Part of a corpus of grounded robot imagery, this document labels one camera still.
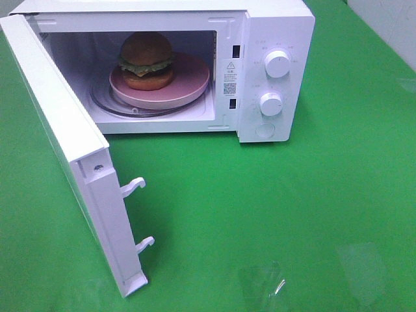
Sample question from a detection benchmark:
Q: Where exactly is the pink plate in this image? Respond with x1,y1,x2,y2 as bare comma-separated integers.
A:
109,53,210,110

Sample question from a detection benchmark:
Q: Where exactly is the burger with lettuce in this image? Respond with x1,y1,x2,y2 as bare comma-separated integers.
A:
119,32,174,91

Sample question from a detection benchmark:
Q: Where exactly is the white microwave door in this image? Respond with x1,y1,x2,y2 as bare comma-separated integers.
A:
1,14,154,297

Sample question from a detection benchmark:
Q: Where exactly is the white microwave oven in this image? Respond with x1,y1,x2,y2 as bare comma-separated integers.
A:
7,1,315,142

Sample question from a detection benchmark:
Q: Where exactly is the glass microwave turntable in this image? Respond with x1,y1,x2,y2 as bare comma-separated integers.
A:
90,79,215,121

